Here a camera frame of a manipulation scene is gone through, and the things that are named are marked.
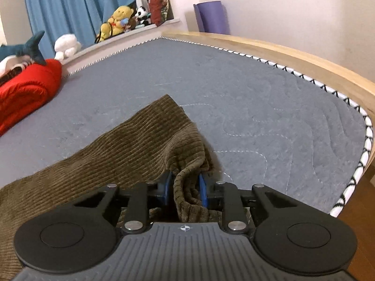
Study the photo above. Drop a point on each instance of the grey window sill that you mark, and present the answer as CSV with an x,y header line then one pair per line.
x,y
123,41

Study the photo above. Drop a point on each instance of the grey quilted mattress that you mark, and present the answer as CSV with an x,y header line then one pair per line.
x,y
249,102

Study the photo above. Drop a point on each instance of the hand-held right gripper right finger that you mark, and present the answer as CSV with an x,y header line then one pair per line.
x,y
204,193

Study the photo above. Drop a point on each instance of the dark red cushion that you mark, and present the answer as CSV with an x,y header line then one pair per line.
x,y
156,3

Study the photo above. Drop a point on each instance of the white plush toy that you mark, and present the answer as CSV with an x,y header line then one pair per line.
x,y
67,45

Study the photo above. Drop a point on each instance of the blue curtain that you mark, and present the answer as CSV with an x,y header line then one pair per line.
x,y
79,3

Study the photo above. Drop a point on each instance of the wooden bed frame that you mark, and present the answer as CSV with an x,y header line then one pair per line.
x,y
293,52

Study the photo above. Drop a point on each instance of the yellow bear plush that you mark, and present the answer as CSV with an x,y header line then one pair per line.
x,y
122,17

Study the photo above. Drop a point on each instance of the white pillow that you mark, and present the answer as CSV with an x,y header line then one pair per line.
x,y
10,63

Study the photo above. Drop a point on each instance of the panda plush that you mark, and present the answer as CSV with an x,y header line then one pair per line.
x,y
143,16

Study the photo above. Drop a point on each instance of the purple yoga mat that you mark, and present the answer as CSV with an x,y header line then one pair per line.
x,y
212,17

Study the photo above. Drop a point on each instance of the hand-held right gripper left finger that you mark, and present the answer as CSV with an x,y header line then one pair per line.
x,y
165,191

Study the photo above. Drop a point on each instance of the blue shark plush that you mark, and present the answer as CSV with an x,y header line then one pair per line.
x,y
30,48

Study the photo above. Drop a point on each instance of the red folded comforter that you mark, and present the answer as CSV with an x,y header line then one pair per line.
x,y
26,90

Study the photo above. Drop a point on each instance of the navy star-print folded blanket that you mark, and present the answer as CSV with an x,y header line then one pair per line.
x,y
11,74

